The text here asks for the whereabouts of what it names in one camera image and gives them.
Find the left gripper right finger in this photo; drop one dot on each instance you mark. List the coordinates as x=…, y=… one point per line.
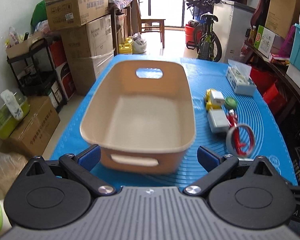
x=245, y=194

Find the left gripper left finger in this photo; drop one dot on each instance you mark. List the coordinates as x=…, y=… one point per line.
x=50, y=194

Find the tape roll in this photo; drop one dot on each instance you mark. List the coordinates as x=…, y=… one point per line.
x=250, y=132

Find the white charger large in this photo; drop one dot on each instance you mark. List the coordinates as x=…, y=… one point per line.
x=218, y=121

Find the yellow toy wrench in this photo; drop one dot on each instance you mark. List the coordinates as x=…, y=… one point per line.
x=208, y=104

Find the beige plastic storage bin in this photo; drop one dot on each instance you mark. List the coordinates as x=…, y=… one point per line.
x=142, y=117

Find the red ultraman figure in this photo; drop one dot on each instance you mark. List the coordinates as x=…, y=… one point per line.
x=233, y=143

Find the white charger small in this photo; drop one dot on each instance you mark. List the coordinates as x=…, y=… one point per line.
x=216, y=97

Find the bag of grain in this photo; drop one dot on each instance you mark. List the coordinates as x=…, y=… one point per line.
x=11, y=164

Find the floor cardboard box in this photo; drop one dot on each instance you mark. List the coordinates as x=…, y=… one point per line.
x=34, y=132

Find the green lidded container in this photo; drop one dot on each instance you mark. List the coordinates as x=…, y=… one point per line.
x=7, y=121

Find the green round tin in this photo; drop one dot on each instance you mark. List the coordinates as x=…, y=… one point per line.
x=230, y=103

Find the tissue pack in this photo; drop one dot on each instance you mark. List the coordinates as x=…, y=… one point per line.
x=238, y=75

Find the black metal shelf rack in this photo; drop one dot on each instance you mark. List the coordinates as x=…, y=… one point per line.
x=32, y=80

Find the large stacked cardboard box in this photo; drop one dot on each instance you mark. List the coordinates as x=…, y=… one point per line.
x=88, y=49

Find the bicycle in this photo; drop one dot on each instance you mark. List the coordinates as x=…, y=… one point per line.
x=206, y=41

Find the green white carton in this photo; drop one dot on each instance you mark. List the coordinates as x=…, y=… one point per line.
x=264, y=40

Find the yellow oil jug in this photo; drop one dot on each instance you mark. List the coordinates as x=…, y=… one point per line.
x=127, y=47

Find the red bucket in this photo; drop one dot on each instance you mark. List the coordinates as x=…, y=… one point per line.
x=188, y=33

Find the white freezer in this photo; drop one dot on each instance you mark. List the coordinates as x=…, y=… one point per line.
x=233, y=22

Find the top cardboard box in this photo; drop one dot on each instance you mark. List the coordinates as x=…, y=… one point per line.
x=62, y=14

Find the wooden chair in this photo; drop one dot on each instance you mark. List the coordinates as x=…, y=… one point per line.
x=150, y=25

